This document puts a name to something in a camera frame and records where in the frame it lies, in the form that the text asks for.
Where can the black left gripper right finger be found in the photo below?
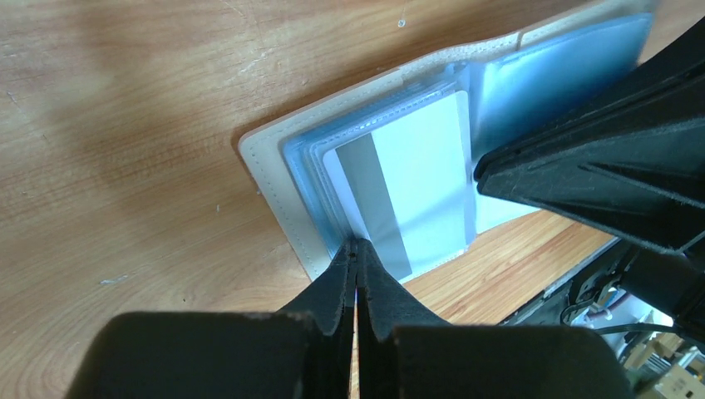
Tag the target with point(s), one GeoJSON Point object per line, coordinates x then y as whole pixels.
{"type": "Point", "coordinates": [406, 351]}

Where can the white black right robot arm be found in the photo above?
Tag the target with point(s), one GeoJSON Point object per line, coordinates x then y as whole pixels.
{"type": "Point", "coordinates": [672, 283]}

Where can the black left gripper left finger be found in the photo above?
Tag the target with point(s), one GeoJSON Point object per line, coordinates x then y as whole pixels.
{"type": "Point", "coordinates": [303, 350]}

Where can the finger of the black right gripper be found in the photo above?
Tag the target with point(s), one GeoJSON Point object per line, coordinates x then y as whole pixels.
{"type": "Point", "coordinates": [630, 162]}

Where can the grey translucent card holder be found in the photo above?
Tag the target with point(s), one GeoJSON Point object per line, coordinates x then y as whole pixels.
{"type": "Point", "coordinates": [515, 84]}

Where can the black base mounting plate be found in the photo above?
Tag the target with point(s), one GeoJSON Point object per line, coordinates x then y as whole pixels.
{"type": "Point", "coordinates": [578, 289]}

